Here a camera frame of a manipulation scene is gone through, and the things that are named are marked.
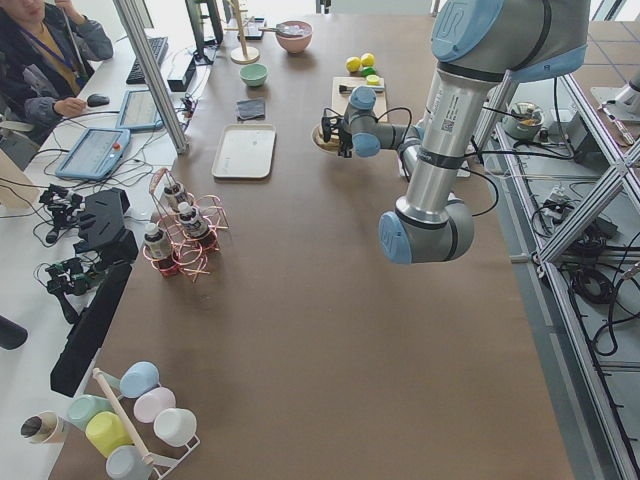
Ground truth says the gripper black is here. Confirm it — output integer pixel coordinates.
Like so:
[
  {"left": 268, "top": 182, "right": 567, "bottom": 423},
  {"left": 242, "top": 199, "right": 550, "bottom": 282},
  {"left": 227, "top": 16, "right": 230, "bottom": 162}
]
[{"left": 338, "top": 131, "right": 352, "bottom": 158}]

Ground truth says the white round plate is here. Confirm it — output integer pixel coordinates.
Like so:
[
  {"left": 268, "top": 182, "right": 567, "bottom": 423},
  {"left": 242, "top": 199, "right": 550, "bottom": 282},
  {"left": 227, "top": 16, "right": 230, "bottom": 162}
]
[{"left": 311, "top": 125, "right": 340, "bottom": 155}]

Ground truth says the bread slice from board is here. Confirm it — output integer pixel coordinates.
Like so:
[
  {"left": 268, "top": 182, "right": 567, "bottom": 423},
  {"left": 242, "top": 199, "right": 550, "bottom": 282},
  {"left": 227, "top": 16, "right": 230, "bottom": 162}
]
[{"left": 314, "top": 132, "right": 339, "bottom": 152}]

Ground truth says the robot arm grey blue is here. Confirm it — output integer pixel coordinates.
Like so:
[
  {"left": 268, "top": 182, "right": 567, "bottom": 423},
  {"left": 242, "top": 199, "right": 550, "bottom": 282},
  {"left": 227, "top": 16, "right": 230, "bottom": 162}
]
[{"left": 337, "top": 1, "right": 590, "bottom": 264}]

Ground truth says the beige serving tray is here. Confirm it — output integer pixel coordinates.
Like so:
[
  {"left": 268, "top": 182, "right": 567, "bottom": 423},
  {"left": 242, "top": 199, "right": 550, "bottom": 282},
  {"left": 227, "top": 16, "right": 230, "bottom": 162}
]
[{"left": 211, "top": 124, "right": 276, "bottom": 179}]

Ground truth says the wooden cutting board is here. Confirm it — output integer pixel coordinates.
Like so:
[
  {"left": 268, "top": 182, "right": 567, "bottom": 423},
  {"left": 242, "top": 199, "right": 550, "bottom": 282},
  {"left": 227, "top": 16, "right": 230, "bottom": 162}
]
[{"left": 331, "top": 76, "right": 389, "bottom": 123}]

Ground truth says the green lime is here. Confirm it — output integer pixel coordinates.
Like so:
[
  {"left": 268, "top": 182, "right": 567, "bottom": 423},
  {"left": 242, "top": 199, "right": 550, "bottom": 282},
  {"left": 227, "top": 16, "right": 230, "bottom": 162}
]
[{"left": 361, "top": 66, "right": 381, "bottom": 86}]

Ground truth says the yellow lemon left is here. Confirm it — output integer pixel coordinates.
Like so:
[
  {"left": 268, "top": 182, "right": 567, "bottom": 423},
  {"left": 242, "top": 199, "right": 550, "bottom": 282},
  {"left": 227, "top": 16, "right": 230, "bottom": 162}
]
[{"left": 345, "top": 56, "right": 361, "bottom": 73}]

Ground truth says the yellow lemon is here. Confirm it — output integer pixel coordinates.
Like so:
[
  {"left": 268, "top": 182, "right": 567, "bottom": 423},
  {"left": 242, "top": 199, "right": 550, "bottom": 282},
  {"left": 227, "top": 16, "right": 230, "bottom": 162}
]
[
  {"left": 345, "top": 56, "right": 361, "bottom": 73},
  {"left": 360, "top": 52, "right": 376, "bottom": 68}
]

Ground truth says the yellow lemon right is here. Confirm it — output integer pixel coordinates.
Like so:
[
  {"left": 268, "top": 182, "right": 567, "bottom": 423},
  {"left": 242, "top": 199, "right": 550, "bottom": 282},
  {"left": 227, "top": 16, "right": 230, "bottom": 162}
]
[{"left": 360, "top": 52, "right": 376, "bottom": 68}]

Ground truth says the dark grey folded cloth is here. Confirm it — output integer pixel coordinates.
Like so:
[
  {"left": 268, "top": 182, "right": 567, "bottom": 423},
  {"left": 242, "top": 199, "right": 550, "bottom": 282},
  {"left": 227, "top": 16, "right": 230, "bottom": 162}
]
[{"left": 236, "top": 97, "right": 266, "bottom": 121}]

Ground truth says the green bowl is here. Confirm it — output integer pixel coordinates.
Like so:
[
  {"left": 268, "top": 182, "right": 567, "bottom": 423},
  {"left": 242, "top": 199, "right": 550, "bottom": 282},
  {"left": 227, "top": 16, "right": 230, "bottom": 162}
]
[{"left": 239, "top": 63, "right": 268, "bottom": 87}]

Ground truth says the pink bowl with ice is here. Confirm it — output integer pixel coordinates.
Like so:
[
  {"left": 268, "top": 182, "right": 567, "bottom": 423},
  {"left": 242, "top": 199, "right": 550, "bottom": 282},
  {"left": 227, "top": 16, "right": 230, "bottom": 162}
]
[{"left": 275, "top": 20, "right": 313, "bottom": 54}]

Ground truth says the metal ice scoop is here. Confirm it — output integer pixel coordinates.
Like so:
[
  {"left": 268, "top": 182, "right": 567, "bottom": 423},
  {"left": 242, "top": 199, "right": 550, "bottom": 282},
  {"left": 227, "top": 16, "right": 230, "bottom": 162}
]
[{"left": 258, "top": 23, "right": 309, "bottom": 38}]

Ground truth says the wooden mug tree stand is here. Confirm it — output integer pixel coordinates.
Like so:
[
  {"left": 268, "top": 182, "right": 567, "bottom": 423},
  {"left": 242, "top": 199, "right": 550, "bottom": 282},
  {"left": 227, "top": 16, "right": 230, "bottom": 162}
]
[{"left": 225, "top": 0, "right": 260, "bottom": 65}]

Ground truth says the bottle in rack middle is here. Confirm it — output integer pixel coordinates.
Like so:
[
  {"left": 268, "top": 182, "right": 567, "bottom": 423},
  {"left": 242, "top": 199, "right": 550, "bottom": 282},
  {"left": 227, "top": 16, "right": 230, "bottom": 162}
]
[{"left": 178, "top": 202, "right": 208, "bottom": 239}]

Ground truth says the bottle in rack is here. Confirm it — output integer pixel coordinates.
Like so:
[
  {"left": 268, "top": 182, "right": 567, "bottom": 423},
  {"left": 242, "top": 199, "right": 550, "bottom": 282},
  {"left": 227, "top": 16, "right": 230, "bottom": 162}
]
[
  {"left": 178, "top": 202, "right": 208, "bottom": 239},
  {"left": 163, "top": 183, "right": 188, "bottom": 210},
  {"left": 144, "top": 223, "right": 168, "bottom": 260}
]

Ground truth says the bottle in rack back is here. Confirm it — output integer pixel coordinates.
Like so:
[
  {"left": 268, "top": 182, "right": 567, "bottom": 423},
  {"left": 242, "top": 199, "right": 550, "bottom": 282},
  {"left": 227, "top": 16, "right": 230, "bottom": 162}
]
[{"left": 163, "top": 183, "right": 188, "bottom": 210}]

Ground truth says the metal pot on shelf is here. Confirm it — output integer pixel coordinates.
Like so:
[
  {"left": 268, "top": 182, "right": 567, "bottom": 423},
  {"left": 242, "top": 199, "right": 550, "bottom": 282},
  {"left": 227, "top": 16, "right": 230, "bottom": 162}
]
[{"left": 503, "top": 102, "right": 544, "bottom": 141}]

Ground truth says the black monitor with stand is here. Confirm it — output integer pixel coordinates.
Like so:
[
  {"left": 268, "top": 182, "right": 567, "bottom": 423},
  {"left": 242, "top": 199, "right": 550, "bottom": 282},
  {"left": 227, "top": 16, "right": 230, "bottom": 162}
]
[{"left": 185, "top": 0, "right": 224, "bottom": 65}]

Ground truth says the bottle in rack front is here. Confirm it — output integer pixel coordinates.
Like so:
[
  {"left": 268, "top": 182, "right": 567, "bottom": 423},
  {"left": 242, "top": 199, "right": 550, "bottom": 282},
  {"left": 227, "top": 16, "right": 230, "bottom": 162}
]
[{"left": 144, "top": 223, "right": 168, "bottom": 260}]

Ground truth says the blue teach pendant far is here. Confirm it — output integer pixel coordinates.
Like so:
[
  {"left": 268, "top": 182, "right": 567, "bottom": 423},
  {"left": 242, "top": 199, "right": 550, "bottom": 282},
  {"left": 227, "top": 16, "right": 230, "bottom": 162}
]
[{"left": 116, "top": 90, "right": 163, "bottom": 132}]

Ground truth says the blue teach pendant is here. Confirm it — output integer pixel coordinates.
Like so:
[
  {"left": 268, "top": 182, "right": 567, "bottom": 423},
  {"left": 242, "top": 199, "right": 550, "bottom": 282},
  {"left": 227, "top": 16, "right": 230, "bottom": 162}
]
[
  {"left": 116, "top": 90, "right": 163, "bottom": 132},
  {"left": 55, "top": 128, "right": 131, "bottom": 180}
]

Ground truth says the black keyboard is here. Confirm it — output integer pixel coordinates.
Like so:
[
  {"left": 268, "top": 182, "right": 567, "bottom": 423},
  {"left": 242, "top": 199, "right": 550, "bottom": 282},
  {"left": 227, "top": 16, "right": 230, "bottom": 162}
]
[{"left": 125, "top": 36, "right": 170, "bottom": 86}]

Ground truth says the blue teach pendant near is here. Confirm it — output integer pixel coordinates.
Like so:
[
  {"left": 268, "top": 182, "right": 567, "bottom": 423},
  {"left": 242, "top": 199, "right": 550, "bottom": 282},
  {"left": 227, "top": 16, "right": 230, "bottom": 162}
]
[{"left": 55, "top": 128, "right": 131, "bottom": 180}]

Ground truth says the black computer mouse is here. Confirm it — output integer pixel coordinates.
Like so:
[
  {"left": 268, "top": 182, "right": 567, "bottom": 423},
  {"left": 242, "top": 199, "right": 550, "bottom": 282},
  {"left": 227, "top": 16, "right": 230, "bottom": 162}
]
[{"left": 86, "top": 94, "right": 110, "bottom": 108}]

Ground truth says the black handheld gripper device upper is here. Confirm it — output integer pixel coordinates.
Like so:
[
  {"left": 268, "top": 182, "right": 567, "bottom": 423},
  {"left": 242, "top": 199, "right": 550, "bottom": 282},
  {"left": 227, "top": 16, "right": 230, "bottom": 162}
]
[{"left": 39, "top": 184, "right": 84, "bottom": 245}]

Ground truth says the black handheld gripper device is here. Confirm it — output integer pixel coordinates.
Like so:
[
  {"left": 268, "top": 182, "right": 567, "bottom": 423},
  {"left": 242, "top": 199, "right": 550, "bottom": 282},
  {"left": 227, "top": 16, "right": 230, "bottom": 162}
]
[
  {"left": 39, "top": 184, "right": 84, "bottom": 245},
  {"left": 45, "top": 257, "right": 103, "bottom": 325}
]

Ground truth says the black handheld gripper device lower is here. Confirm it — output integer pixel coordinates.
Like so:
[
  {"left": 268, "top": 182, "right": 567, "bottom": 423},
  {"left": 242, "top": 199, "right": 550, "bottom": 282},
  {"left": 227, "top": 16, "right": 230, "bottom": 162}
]
[{"left": 45, "top": 257, "right": 103, "bottom": 325}]

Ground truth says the black long box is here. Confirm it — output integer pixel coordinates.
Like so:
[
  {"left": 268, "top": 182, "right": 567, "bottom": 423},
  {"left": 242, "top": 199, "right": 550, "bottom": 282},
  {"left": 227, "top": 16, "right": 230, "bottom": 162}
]
[{"left": 50, "top": 262, "right": 132, "bottom": 398}]

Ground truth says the seated person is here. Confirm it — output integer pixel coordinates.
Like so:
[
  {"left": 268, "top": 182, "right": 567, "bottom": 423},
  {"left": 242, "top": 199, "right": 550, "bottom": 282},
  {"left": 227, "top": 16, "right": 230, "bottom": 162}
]
[{"left": 1, "top": 1, "right": 113, "bottom": 138}]

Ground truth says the pink cup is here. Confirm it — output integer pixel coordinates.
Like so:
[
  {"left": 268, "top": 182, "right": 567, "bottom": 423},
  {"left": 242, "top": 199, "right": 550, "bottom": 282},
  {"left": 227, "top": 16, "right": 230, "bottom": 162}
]
[{"left": 133, "top": 386, "right": 176, "bottom": 423}]

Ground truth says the white cup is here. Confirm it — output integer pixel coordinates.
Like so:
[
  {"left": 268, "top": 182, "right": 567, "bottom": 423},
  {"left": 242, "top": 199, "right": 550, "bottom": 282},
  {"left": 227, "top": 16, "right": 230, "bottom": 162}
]
[{"left": 153, "top": 408, "right": 197, "bottom": 447}]

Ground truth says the wooden panel left edge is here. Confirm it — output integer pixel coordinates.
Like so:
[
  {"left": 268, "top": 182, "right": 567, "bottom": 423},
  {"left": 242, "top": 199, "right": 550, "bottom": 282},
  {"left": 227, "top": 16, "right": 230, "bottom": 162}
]
[{"left": 1, "top": 151, "right": 40, "bottom": 209}]

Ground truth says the mint green cup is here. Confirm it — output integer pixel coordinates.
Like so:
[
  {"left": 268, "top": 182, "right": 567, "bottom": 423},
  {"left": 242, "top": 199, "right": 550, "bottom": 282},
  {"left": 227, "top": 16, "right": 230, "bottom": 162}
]
[{"left": 66, "top": 394, "right": 113, "bottom": 431}]

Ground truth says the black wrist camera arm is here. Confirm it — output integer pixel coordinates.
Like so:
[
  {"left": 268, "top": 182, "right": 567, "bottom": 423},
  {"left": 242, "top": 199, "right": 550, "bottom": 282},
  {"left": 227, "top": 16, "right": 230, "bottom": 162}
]
[{"left": 320, "top": 107, "right": 344, "bottom": 145}]

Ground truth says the knife with black handle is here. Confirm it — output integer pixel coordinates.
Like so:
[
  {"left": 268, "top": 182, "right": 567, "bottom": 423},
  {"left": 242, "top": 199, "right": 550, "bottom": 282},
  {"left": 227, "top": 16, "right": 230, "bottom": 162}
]
[{"left": 338, "top": 84, "right": 386, "bottom": 94}]

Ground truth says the copper wire bottle rack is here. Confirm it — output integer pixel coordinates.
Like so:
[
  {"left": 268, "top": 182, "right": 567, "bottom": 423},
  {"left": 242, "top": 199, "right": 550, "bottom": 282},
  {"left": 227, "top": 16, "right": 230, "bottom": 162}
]
[{"left": 142, "top": 167, "right": 230, "bottom": 281}]

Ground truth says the black gripper mount part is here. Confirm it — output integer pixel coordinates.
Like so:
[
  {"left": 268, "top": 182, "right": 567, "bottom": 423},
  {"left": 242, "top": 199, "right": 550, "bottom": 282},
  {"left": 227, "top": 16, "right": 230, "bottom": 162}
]
[{"left": 74, "top": 188, "right": 139, "bottom": 266}]

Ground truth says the aluminium frame post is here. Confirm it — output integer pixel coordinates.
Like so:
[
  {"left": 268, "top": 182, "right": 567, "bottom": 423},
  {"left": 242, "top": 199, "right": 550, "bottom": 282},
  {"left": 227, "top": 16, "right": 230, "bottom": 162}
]
[{"left": 113, "top": 0, "right": 188, "bottom": 155}]

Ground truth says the white wire cup rack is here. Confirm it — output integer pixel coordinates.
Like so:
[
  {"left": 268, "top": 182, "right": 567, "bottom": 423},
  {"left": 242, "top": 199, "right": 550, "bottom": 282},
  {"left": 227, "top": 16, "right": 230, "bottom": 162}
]
[{"left": 92, "top": 368, "right": 201, "bottom": 479}]

